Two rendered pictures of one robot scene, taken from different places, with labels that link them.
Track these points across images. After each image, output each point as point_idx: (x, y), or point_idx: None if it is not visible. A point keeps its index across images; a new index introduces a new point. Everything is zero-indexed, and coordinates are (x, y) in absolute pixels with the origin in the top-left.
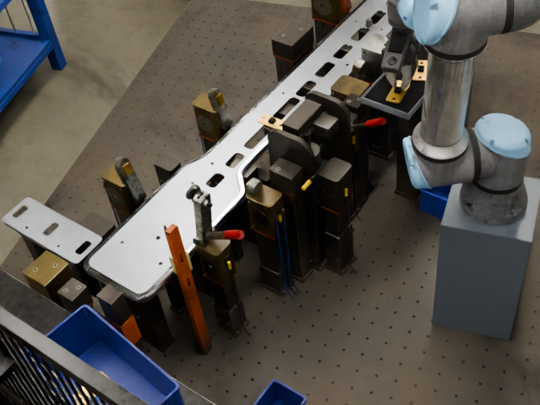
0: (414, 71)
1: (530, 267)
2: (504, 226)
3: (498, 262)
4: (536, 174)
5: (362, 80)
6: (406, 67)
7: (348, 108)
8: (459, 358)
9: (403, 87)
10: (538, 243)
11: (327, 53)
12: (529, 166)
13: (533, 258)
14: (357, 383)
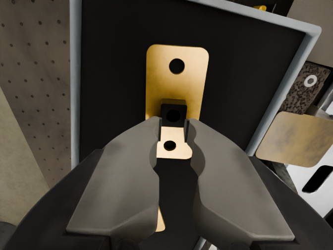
0: (56, 192)
1: (5, 0)
2: None
3: None
4: (61, 125)
5: (271, 160)
6: (114, 213)
7: (305, 62)
8: None
9: (147, 119)
10: (16, 40)
11: (313, 206)
12: (70, 132)
13: (9, 15)
14: None
